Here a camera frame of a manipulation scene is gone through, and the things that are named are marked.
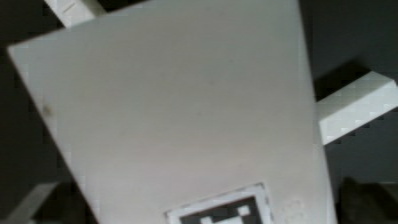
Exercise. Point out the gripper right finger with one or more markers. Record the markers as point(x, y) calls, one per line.
point(368, 202)

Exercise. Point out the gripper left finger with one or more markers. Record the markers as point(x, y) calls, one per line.
point(53, 205)

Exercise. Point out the white cabinet top block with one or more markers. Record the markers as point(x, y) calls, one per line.
point(171, 86)

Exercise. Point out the white L-shaped fence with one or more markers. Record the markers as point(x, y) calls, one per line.
point(348, 108)

